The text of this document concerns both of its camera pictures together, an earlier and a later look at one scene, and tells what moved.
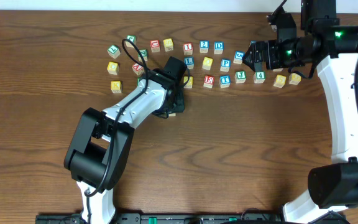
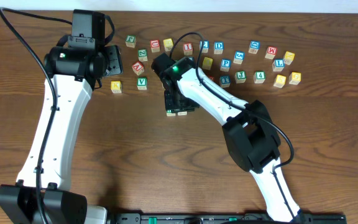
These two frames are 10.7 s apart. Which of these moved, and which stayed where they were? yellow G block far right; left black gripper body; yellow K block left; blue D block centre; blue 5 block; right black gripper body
Moved: left black gripper body; right black gripper body
Stayed: blue 5 block; yellow G block far right; blue D block centre; yellow K block left
